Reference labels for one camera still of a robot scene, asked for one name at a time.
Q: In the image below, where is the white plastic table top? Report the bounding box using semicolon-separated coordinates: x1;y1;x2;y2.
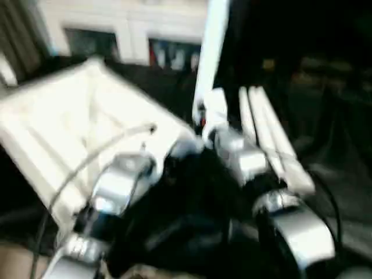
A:
0;57;205;228

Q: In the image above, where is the white plastic table leg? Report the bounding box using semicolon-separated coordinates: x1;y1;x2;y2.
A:
191;0;231;126
249;86;303;192
256;87;316;196
238;87;260;149

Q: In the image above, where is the black mat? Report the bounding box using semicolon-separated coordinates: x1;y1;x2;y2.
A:
0;52;372;279

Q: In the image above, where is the red bottle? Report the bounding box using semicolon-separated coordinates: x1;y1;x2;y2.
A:
149;42;160;66

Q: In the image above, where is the white cabinet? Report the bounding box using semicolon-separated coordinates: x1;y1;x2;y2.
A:
35;0;210;69

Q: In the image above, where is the grey curtain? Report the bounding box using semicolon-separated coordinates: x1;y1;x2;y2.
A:
0;0;56;82

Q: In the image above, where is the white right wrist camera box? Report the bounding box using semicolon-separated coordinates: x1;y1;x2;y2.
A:
199;87;228;143

